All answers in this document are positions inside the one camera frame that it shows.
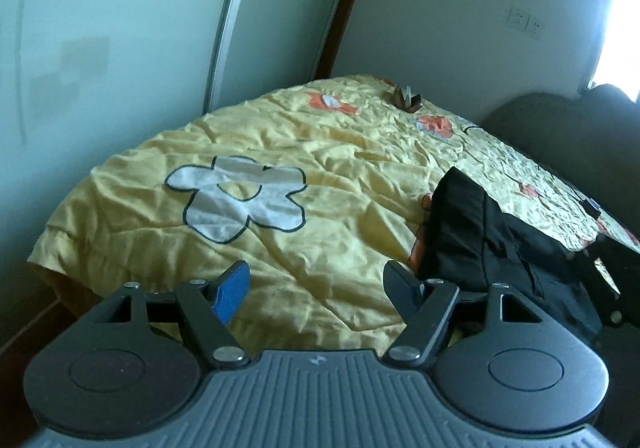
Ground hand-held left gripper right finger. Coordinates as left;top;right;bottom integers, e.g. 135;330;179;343
382;260;544;367

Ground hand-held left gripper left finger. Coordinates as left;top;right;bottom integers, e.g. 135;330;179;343
96;260;251;370

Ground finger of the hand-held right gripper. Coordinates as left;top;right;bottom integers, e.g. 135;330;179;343
590;234;640;327

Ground black pants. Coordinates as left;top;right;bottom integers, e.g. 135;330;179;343
414;166;604;345

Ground yellow floral bedspread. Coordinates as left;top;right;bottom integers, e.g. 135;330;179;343
27;74;640;345

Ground grey padded headboard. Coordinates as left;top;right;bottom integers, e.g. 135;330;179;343
479;83;640;195

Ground small brown box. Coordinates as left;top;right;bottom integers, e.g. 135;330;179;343
389;85;422;113

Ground window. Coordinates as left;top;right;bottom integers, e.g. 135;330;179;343
579;0;640;105

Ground wardrobe sliding door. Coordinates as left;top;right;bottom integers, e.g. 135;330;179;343
0;0;267;346

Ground brown wooden frame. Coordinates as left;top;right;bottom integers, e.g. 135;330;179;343
311;0;382;80

